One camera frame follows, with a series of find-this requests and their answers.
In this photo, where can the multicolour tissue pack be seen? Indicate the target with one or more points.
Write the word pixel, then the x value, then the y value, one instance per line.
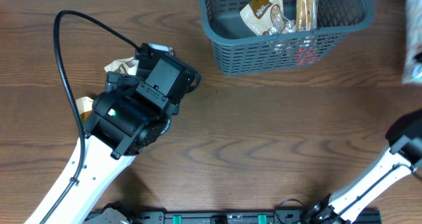
pixel 412 63

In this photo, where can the orange biscuit roll pack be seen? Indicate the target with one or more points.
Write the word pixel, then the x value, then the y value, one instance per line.
pixel 306 21

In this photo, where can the beige snack bag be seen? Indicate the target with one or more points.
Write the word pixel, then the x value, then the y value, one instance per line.
pixel 130 65
pixel 266 17
pixel 84 106

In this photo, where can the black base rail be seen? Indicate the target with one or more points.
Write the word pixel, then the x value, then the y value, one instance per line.
pixel 117 213

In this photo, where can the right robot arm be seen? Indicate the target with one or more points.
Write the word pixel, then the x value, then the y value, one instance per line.
pixel 399 158

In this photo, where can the dark grey plastic basket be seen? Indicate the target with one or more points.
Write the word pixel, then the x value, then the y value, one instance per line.
pixel 238 50

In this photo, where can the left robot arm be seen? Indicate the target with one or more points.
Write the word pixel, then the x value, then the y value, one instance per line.
pixel 131 113

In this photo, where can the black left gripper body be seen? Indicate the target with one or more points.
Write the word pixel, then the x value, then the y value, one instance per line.
pixel 118 81

